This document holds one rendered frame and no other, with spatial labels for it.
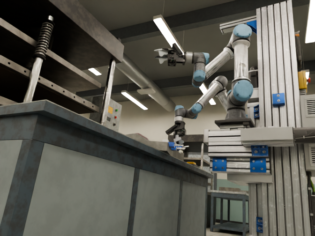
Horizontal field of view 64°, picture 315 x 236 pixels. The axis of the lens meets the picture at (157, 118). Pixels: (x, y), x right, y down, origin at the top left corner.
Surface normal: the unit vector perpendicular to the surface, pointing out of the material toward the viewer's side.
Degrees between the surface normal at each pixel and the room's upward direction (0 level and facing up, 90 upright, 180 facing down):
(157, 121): 90
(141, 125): 90
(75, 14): 90
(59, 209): 90
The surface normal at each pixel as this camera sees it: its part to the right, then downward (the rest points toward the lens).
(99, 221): 0.88, -0.06
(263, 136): -0.48, -0.31
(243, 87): -0.07, -0.18
